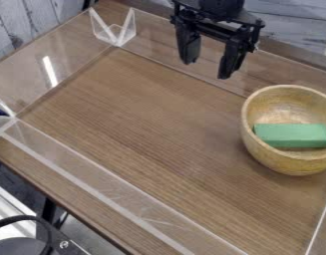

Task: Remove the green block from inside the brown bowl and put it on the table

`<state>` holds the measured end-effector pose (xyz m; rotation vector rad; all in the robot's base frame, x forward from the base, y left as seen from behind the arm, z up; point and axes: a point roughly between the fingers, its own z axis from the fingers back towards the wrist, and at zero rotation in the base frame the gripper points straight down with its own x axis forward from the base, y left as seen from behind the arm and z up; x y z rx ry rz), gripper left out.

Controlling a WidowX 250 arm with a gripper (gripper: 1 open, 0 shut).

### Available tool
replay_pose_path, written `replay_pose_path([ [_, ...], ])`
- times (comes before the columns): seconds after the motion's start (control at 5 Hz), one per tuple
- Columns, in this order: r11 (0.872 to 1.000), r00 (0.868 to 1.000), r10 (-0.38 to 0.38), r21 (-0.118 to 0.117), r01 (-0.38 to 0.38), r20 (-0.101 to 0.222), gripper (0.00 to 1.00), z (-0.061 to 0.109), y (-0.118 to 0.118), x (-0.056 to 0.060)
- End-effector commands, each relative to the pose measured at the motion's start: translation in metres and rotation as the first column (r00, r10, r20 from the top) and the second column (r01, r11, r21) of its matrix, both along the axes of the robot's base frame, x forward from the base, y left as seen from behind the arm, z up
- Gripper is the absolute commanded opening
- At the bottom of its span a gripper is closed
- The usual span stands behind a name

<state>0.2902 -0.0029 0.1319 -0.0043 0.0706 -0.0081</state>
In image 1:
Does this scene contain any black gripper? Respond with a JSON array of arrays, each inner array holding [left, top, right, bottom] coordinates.
[[170, 0, 265, 80]]

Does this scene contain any green rectangular block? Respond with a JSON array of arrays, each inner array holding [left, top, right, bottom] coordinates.
[[253, 124, 326, 148]]

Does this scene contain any brown wooden bowl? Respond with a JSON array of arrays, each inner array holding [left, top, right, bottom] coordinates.
[[239, 85, 326, 176]]

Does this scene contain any black table leg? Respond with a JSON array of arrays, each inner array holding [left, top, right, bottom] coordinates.
[[41, 198, 57, 223]]

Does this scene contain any black base with screw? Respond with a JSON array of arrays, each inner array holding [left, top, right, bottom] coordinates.
[[36, 223, 91, 255]]

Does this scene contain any clear acrylic corner bracket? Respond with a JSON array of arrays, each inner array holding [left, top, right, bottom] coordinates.
[[90, 8, 136, 47]]

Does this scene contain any black cable loop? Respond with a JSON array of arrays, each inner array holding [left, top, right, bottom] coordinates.
[[0, 214, 55, 255]]

